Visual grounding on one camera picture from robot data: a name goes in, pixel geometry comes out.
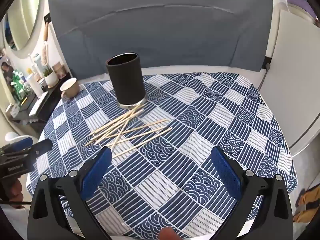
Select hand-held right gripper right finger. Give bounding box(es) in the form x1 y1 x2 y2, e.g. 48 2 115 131
211 146 295 240

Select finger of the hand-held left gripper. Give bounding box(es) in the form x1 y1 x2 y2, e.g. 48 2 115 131
0 135 34 156
29 138 54 157

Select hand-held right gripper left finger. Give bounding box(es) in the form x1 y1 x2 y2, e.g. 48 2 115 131
27 146 112 240

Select bunch of wooden chopsticks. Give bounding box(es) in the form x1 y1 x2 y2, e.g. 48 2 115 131
84 104 173 158

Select black cylindrical utensil holder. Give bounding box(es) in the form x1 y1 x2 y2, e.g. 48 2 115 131
105 52 148 109

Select person's left hand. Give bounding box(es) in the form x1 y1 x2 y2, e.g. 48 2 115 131
9 179 25 201

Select person's right hand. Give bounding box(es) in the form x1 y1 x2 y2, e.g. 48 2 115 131
159 227 179 240

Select white chair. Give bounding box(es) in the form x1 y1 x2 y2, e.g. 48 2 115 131
5 131 33 143

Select white remote control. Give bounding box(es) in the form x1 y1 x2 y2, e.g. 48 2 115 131
28 91 49 117

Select black side shelf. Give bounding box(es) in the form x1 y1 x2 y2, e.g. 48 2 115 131
10 72 73 131

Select blue white patterned tablecloth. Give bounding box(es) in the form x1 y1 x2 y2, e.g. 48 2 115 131
26 72 299 240

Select green bottles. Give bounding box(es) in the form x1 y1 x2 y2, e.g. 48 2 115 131
12 70 28 98

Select white tumbler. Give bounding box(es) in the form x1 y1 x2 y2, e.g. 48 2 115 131
26 74 44 97

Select beige cup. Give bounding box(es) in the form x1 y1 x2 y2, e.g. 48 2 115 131
59 77 80 100

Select photo print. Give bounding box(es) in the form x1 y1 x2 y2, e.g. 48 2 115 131
0 59 16 100

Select small plant in white pot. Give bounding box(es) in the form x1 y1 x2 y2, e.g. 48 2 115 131
43 66 60 88

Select pink jar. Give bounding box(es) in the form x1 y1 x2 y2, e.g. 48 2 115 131
52 62 67 79

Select orange blue cloth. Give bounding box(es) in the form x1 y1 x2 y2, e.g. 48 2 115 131
293 187 320 223

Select wooden hairbrush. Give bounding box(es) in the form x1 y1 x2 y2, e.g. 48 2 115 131
41 22 50 66

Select white cabinet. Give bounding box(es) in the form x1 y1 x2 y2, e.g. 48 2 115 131
259 9 320 157

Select grey padded headboard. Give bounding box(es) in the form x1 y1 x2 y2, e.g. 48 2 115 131
47 0 274 79

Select purple basket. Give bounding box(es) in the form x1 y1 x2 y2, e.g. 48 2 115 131
284 0 318 18

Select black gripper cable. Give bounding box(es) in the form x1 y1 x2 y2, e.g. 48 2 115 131
0 198 31 205

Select black wall cable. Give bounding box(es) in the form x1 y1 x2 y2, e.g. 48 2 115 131
260 57 272 90

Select round wall mirror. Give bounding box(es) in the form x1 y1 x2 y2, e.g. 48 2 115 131
4 0 41 51

